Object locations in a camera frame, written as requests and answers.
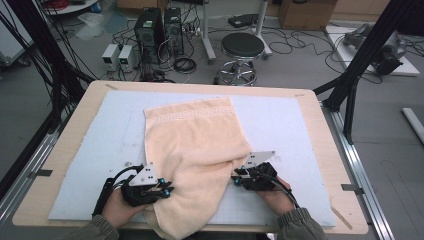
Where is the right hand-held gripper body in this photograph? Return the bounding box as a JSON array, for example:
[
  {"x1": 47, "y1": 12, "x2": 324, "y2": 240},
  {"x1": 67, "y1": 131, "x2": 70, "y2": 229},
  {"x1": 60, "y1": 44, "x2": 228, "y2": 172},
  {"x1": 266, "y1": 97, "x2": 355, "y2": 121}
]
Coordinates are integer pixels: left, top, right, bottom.
[{"x1": 241, "y1": 150, "x2": 279, "y2": 193}]

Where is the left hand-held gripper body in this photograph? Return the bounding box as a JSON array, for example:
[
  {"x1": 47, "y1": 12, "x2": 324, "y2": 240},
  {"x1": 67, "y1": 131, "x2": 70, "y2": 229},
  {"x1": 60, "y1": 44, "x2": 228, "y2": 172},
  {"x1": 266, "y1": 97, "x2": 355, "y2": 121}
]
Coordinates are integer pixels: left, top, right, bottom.
[{"x1": 120, "y1": 162, "x2": 168, "y2": 208}]

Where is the cream towel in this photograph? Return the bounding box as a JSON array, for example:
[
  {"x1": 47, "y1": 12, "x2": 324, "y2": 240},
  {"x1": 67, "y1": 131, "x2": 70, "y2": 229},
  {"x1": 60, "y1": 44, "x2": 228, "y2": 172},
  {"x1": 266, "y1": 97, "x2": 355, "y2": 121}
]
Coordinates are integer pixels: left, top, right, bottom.
[{"x1": 143, "y1": 97, "x2": 253, "y2": 240}]

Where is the person's right hand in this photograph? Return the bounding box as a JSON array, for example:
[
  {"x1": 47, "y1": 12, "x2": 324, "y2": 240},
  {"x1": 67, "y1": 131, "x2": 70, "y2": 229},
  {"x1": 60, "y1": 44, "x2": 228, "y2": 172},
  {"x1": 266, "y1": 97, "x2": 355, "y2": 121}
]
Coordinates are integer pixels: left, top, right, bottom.
[{"x1": 256, "y1": 176, "x2": 296, "y2": 216}]

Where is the person's left hand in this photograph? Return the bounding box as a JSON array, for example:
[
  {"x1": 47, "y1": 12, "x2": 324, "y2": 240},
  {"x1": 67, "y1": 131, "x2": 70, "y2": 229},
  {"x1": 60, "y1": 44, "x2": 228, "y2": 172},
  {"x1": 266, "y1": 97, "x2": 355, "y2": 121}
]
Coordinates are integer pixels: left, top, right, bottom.
[{"x1": 101, "y1": 189, "x2": 150, "y2": 230}]

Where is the white foam mat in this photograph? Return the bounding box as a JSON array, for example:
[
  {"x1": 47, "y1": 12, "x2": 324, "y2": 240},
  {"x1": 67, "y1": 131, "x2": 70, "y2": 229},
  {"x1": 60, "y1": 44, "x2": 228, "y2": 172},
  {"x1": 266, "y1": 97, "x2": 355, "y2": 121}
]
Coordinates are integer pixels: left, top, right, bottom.
[{"x1": 48, "y1": 89, "x2": 337, "y2": 228}]

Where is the thin wooden strip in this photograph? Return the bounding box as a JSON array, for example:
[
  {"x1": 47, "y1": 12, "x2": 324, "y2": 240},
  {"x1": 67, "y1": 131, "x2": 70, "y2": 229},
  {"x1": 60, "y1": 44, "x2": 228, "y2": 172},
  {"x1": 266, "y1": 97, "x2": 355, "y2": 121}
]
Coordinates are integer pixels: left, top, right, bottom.
[{"x1": 329, "y1": 205, "x2": 353, "y2": 231}]

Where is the black round stool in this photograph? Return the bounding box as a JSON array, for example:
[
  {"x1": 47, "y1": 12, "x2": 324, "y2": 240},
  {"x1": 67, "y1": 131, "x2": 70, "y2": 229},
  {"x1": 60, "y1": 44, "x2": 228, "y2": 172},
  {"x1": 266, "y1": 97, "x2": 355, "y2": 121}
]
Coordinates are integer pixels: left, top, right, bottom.
[{"x1": 213, "y1": 32, "x2": 266, "y2": 87}]

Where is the white power supply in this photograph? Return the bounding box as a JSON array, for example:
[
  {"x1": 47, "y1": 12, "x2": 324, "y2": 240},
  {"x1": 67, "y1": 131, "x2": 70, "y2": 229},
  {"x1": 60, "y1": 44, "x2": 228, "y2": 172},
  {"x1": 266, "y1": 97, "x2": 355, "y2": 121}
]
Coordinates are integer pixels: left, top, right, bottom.
[
  {"x1": 118, "y1": 44, "x2": 136, "y2": 73},
  {"x1": 101, "y1": 43, "x2": 120, "y2": 72}
]

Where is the white metal stand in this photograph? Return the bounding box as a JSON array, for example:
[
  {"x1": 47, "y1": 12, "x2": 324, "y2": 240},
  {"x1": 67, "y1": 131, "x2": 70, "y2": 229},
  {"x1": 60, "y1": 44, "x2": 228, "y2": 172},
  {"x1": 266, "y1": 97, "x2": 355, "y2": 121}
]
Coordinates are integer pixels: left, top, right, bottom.
[{"x1": 199, "y1": 0, "x2": 274, "y2": 65}]

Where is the white board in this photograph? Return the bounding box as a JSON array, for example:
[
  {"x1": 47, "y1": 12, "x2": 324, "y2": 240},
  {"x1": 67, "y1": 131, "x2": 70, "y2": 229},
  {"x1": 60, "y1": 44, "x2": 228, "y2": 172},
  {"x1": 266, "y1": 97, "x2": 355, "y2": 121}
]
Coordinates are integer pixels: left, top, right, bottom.
[{"x1": 324, "y1": 24, "x2": 421, "y2": 78}]

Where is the flat black device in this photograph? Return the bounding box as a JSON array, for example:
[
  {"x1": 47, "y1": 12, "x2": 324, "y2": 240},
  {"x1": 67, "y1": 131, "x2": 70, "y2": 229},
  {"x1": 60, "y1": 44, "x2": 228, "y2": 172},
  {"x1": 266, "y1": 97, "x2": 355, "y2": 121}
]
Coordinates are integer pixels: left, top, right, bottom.
[{"x1": 227, "y1": 13, "x2": 260, "y2": 29}]

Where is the slim black computer tower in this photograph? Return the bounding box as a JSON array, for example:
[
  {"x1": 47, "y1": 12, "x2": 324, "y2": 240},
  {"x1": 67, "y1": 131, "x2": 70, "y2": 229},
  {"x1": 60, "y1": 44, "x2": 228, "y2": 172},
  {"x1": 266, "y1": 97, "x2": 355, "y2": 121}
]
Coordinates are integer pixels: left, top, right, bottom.
[{"x1": 163, "y1": 7, "x2": 185, "y2": 56}]

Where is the large black computer tower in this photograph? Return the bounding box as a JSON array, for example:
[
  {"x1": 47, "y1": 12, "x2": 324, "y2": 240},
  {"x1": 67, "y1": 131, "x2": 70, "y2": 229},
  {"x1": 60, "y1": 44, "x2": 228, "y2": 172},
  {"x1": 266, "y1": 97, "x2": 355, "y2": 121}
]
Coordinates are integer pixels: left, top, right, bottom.
[{"x1": 134, "y1": 7, "x2": 166, "y2": 65}]

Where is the white tube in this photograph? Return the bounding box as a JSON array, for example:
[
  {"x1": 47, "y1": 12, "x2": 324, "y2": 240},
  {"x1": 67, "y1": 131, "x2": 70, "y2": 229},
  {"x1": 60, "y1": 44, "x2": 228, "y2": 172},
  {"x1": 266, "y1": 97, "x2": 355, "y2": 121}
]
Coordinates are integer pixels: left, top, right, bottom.
[{"x1": 401, "y1": 107, "x2": 424, "y2": 146}]

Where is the cardboard box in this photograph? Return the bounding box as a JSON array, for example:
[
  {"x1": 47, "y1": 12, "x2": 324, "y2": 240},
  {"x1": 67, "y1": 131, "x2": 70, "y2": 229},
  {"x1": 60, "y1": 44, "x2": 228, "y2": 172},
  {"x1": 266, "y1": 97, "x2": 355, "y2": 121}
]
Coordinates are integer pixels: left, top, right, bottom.
[{"x1": 278, "y1": 0, "x2": 338, "y2": 32}]

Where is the clear plastic sheet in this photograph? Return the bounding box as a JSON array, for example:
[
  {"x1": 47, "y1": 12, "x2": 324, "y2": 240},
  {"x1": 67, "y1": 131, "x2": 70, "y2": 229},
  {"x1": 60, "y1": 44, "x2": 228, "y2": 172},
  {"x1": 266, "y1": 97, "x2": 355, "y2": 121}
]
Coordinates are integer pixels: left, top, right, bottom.
[{"x1": 74, "y1": 12, "x2": 108, "y2": 41}]

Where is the round white table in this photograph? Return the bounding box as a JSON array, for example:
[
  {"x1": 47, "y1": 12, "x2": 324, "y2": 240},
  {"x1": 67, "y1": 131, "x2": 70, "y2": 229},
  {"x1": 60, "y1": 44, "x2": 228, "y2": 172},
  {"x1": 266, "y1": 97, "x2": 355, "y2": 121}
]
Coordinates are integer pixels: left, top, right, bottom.
[{"x1": 41, "y1": 0, "x2": 101, "y2": 16}]

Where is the right hand-held gripper cable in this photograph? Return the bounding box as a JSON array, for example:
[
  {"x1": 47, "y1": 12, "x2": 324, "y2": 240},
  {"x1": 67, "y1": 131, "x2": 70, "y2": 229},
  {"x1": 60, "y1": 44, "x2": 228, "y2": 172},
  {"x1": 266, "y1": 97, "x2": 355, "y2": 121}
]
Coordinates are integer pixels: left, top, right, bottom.
[{"x1": 262, "y1": 172, "x2": 302, "y2": 210}]

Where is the hand-held gripper cable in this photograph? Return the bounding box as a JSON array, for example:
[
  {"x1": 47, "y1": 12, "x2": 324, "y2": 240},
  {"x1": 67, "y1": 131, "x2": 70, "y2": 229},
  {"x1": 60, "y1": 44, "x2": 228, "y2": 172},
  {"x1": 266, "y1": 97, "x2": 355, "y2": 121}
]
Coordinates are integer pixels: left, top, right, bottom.
[
  {"x1": 91, "y1": 164, "x2": 145, "y2": 218},
  {"x1": 262, "y1": 172, "x2": 302, "y2": 210}
]

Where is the left hand-held gripper cable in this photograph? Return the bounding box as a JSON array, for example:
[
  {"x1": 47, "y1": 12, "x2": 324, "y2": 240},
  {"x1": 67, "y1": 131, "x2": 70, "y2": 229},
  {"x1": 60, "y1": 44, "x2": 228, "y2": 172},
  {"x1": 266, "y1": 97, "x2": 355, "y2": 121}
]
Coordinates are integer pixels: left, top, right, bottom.
[{"x1": 91, "y1": 164, "x2": 145, "y2": 218}]

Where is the aluminium rail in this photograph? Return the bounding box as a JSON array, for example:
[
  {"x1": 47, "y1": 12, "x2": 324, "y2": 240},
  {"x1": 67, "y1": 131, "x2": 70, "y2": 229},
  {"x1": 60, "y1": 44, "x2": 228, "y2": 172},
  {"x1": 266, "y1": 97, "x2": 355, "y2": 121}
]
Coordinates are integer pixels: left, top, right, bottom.
[
  {"x1": 321, "y1": 101, "x2": 396, "y2": 240},
  {"x1": 0, "y1": 132, "x2": 62, "y2": 228}
]

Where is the coil of black cable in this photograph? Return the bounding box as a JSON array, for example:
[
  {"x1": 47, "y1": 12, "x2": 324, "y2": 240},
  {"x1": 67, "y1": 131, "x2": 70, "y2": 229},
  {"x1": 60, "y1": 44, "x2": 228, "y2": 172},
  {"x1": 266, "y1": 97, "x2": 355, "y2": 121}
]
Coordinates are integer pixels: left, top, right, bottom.
[{"x1": 172, "y1": 57, "x2": 198, "y2": 75}]

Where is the black floor cable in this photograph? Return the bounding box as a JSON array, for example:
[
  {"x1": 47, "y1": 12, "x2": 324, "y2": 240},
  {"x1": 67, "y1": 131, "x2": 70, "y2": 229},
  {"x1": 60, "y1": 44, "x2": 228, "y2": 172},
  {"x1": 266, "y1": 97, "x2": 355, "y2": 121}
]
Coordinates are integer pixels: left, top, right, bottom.
[{"x1": 266, "y1": 28, "x2": 348, "y2": 75}]

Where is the black metal frame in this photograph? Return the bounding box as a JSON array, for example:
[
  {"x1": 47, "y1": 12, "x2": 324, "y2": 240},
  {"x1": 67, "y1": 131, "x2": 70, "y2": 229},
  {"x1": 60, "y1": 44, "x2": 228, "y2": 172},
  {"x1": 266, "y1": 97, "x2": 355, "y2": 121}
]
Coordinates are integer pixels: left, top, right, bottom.
[{"x1": 313, "y1": 0, "x2": 418, "y2": 145}]

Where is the black frame with cables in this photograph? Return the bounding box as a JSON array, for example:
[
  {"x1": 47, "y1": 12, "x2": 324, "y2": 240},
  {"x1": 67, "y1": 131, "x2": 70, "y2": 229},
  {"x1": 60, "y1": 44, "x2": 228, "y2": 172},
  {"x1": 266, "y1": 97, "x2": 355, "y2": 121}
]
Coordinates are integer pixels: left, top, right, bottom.
[{"x1": 0, "y1": 0, "x2": 96, "y2": 134}]

